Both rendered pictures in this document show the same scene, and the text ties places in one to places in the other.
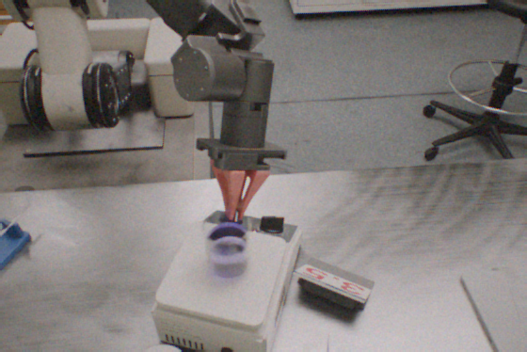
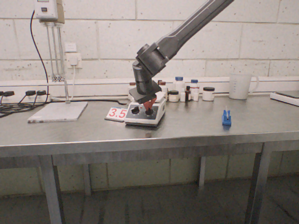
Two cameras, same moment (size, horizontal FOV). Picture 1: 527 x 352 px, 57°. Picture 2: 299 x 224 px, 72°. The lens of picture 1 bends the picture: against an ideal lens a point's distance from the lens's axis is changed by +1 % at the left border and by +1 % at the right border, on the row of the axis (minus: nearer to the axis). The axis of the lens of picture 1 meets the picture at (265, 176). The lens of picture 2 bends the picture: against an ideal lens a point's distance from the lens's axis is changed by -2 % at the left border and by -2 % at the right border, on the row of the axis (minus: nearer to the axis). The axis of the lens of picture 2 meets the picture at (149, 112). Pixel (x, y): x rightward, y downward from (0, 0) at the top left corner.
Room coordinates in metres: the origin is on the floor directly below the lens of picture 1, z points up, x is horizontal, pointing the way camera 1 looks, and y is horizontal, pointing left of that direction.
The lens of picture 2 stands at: (1.20, 0.03, 1.02)
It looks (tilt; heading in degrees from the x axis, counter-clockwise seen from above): 16 degrees down; 178
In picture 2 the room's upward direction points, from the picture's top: straight up
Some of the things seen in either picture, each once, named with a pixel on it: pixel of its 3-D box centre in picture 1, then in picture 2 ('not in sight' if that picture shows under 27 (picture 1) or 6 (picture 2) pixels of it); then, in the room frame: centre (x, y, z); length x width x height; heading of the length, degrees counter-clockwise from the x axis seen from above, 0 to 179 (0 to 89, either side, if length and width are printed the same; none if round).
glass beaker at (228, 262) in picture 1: (230, 242); not in sight; (0.33, 0.04, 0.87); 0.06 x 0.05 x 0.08; 131
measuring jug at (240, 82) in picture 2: not in sight; (241, 86); (-0.02, 0.61, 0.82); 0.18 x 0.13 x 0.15; 44
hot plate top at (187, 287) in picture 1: (224, 270); (148, 97); (0.33, 0.05, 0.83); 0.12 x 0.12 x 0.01; 75
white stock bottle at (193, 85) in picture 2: not in sight; (193, 89); (-0.01, 0.32, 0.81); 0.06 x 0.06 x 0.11
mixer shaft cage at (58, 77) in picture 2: not in sight; (55, 53); (0.23, -0.37, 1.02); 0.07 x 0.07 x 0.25
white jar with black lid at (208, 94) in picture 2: not in sight; (208, 94); (0.02, 0.40, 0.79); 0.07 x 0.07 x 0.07
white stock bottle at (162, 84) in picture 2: not in sight; (162, 91); (0.04, 0.13, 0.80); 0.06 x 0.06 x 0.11
